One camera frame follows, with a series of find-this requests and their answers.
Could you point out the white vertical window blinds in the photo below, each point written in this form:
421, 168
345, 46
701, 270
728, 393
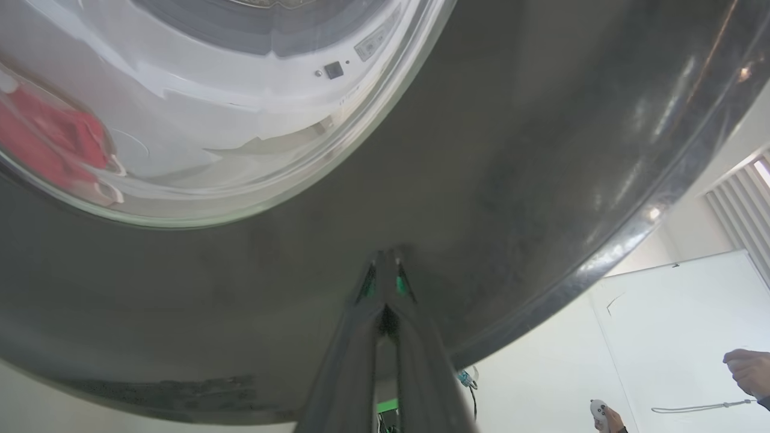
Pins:
746, 210

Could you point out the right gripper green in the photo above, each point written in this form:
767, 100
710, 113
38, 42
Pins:
388, 406

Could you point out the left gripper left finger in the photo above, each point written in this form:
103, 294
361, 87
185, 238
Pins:
349, 379

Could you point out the white handheld controller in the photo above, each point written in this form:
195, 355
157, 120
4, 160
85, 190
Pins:
598, 415

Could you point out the white whiteboard panel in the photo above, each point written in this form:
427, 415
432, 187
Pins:
674, 331

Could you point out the person hand holding controller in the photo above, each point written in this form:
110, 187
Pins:
615, 421

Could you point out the white front-load washing machine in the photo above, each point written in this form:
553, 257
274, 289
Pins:
240, 90

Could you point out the red Bulls jersey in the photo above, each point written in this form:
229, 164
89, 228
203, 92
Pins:
54, 138

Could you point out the black door lock latch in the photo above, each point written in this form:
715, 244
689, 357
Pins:
334, 70

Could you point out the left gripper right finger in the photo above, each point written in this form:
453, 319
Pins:
427, 385

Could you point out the black round glass washer door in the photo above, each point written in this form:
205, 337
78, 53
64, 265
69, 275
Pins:
511, 180

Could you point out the person hand holding cord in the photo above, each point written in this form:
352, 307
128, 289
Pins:
749, 370

